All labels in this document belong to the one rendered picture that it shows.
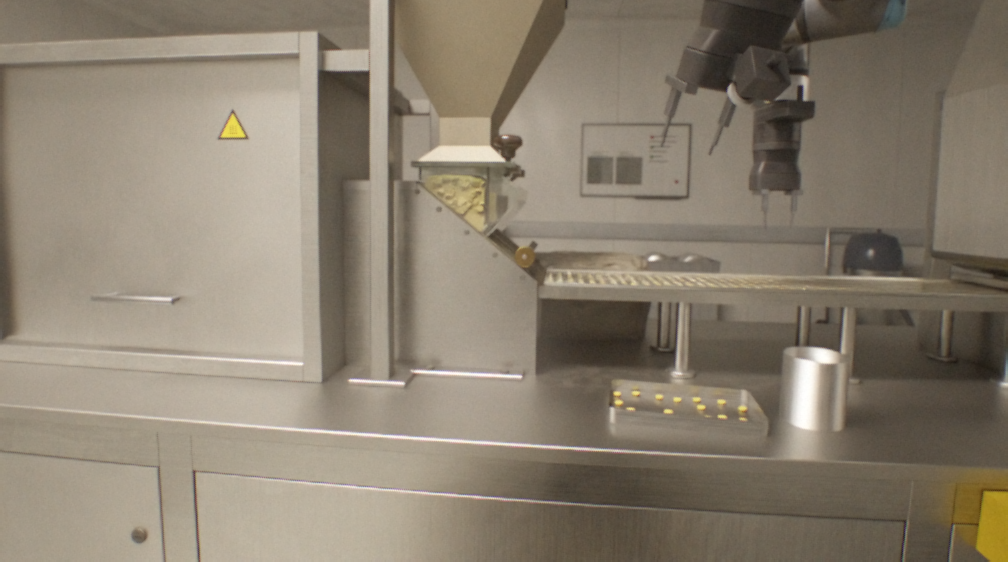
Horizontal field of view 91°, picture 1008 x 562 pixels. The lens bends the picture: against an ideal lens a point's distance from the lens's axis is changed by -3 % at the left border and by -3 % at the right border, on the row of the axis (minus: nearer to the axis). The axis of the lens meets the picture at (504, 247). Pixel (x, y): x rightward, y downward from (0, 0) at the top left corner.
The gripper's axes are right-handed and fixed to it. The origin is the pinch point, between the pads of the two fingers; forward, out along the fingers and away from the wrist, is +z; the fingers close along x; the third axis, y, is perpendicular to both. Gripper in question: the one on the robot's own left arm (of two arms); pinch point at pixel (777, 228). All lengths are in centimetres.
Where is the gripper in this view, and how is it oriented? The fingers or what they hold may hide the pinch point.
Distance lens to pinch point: 97.5
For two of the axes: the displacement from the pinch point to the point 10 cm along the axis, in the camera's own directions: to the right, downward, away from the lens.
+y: 1.1, -0.8, 9.9
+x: -9.9, -0.2, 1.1
